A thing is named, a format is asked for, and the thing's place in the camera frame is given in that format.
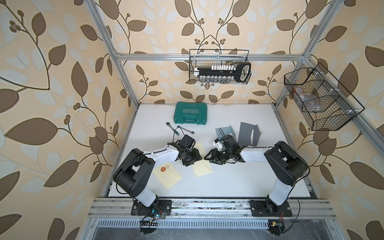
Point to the green tool case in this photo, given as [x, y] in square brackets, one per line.
[191, 113]

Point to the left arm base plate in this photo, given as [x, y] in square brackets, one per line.
[159, 207]

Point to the black socket set holder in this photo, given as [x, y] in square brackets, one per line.
[233, 73]

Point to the clear plastic bag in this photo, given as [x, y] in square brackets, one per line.
[309, 102]

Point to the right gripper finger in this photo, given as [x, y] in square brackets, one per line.
[212, 155]
[218, 161]

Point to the dark grey envelope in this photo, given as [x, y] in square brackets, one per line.
[249, 135]

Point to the left electronics board with wires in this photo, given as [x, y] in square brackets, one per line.
[149, 223]

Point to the black wire basket right wall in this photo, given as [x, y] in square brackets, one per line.
[326, 103]

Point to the right electronics board with wires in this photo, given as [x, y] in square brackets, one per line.
[276, 227]

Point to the light blue envelope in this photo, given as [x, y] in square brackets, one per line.
[223, 131]

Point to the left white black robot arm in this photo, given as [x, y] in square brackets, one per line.
[133, 174]

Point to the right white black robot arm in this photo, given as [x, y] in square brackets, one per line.
[288, 166]

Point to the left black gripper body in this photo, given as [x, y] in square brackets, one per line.
[190, 155]

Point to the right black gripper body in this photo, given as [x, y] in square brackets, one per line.
[224, 155]

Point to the electronics board with wires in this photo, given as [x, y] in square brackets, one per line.
[149, 223]
[276, 227]

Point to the yellow envelope red seal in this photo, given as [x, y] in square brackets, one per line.
[167, 175]

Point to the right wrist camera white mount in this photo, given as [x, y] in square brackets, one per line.
[218, 145]

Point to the aluminium rail front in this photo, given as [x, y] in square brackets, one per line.
[301, 209]

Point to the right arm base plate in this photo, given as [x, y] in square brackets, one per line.
[267, 208]

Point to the ratchet wrench green handle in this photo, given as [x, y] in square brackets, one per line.
[173, 129]

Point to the black wire basket back wall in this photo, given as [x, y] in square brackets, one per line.
[207, 57]

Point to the silver combination wrench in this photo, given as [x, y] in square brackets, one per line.
[186, 130]

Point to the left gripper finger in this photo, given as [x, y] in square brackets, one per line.
[189, 160]
[197, 156]

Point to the black wire basket wall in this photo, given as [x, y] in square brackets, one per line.
[207, 57]
[326, 103]

